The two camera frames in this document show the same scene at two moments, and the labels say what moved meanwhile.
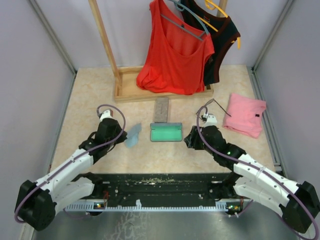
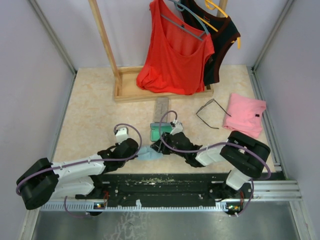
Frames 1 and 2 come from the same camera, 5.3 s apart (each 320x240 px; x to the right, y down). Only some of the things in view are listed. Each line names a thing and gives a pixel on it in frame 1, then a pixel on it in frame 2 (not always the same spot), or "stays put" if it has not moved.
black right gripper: x=192 y=140 → x=159 y=147
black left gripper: x=122 y=139 → x=133 y=158
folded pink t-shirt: x=246 y=115 stays put
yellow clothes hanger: x=209 y=5 stays put
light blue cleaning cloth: x=132 y=136 → x=147 y=153
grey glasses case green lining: x=161 y=110 stays put
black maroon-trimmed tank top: x=223 y=33 stays put
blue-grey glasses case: x=168 y=132 stays put
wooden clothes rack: x=126 y=89 stays put
